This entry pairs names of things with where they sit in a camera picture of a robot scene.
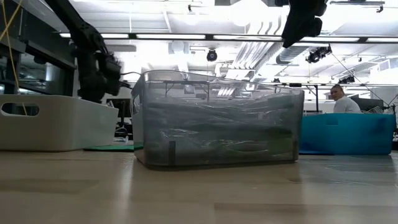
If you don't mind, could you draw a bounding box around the white plastic bin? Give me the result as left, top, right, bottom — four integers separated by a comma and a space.
0, 94, 120, 152

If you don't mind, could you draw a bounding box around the teal plastic bin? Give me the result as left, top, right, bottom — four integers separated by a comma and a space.
300, 112, 397, 156

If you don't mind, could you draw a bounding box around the grey ventilation duct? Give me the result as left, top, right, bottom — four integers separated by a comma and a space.
275, 43, 312, 65

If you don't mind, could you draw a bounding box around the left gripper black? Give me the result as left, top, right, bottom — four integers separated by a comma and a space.
77, 52, 132, 103

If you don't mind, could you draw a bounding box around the black monitor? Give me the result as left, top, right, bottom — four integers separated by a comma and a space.
105, 98, 133, 126

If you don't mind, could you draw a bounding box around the dark glass partition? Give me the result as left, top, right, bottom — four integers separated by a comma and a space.
0, 30, 78, 96

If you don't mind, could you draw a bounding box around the green toothbrush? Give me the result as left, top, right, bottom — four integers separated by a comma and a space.
223, 146, 292, 159

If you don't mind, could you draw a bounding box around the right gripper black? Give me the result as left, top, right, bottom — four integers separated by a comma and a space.
281, 0, 328, 49

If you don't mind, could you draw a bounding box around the transparent grey plastic bin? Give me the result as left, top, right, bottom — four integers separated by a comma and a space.
130, 70, 305, 169

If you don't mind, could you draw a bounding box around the person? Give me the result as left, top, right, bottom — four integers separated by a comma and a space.
329, 84, 363, 114

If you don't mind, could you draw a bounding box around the overhead LED light bar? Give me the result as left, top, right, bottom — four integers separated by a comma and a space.
58, 32, 398, 44

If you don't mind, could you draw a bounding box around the black ceiling spotlight cluster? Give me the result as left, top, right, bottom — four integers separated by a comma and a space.
305, 45, 333, 65
338, 75, 356, 85

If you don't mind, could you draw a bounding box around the black ceiling light fixture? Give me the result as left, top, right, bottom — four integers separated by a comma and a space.
329, 0, 386, 14

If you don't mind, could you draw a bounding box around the yellow cable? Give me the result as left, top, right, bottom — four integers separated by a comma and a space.
0, 0, 28, 116

